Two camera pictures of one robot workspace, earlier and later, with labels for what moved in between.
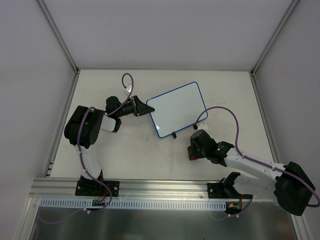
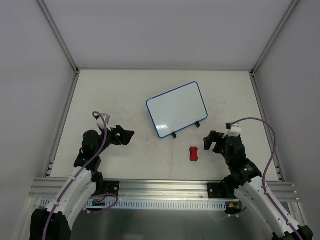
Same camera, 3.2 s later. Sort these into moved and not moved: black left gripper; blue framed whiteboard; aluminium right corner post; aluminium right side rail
Moved: black left gripper
Not moved: aluminium right side rail; blue framed whiteboard; aluminium right corner post
